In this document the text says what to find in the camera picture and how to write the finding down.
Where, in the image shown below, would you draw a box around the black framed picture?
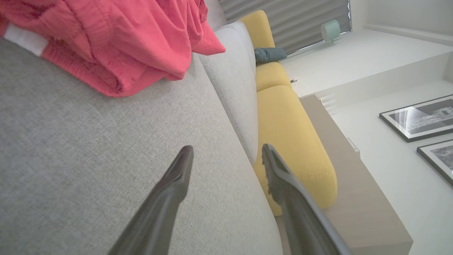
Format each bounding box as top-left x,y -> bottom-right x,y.
379,94 -> 453,143
417,139 -> 453,187

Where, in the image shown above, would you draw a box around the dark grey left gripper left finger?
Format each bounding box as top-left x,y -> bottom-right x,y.
108,145 -> 194,255

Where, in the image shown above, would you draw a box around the large grey sofa seat cushion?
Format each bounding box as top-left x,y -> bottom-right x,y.
0,35 -> 283,255

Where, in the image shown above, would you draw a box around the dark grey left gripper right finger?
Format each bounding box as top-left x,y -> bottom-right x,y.
261,143 -> 351,255

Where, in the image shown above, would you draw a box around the small white device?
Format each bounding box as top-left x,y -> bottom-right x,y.
346,137 -> 361,157

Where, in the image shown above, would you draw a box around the long yellow sofa back cushion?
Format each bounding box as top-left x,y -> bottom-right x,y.
252,85 -> 338,216

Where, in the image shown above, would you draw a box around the white slatted vent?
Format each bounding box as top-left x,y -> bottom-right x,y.
320,93 -> 337,116

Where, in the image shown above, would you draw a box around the beige wooden ledge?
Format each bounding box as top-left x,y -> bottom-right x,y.
300,94 -> 414,255

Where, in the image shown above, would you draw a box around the grey pleated curtain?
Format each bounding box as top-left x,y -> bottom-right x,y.
219,0 -> 353,54

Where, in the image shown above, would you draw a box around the teal throw pillow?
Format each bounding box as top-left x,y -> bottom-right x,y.
254,47 -> 288,64

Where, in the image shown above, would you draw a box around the mint green floor lamp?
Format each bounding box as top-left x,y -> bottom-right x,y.
320,19 -> 343,45

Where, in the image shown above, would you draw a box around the red shorts with white waistband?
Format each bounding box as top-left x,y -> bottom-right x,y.
0,0 -> 226,98

